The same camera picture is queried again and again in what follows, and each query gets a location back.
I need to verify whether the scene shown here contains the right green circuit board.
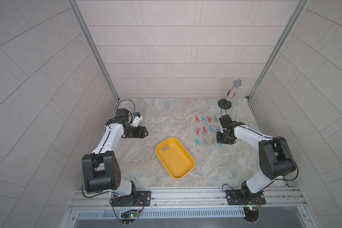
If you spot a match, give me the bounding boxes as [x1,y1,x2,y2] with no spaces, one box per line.
[243,207,259,223]

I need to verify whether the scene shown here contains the left green circuit board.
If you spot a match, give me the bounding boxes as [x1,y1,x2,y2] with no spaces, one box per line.
[121,210,141,226]

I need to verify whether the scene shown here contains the yellow plastic storage box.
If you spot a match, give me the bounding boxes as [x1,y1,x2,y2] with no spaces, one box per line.
[155,137,195,180]

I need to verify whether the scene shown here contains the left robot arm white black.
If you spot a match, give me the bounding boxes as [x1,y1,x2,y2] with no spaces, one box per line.
[81,108,148,197]

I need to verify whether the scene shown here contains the glitter microphone on black stand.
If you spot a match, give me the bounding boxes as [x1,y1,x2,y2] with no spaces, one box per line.
[218,79,242,110]

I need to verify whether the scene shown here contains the aluminium mounting rail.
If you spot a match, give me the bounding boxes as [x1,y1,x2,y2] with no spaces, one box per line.
[68,186,307,210]

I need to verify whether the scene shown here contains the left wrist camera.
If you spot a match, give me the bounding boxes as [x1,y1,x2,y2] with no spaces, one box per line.
[130,112,143,127]

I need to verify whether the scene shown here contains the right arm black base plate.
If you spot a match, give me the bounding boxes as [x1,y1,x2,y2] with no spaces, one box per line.
[225,190,266,207]

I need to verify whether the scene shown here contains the green circuit board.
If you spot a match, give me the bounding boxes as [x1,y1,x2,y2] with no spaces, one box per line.
[243,207,259,223]
[121,210,141,226]

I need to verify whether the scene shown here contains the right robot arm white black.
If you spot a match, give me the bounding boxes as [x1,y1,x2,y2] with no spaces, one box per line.
[216,115,298,199]

